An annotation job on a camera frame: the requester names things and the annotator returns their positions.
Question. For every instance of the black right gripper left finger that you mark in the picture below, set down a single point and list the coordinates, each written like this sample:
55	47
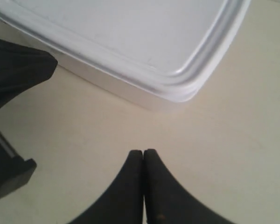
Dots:
122	202

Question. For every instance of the white lidded plastic container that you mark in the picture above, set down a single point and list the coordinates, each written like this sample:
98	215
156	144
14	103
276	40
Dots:
154	53

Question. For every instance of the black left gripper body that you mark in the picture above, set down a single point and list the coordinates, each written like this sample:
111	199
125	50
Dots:
15	172

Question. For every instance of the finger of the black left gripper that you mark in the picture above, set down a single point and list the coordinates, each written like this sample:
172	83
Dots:
22	68

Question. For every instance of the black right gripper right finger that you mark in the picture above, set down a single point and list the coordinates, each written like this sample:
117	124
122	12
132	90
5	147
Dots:
167	201

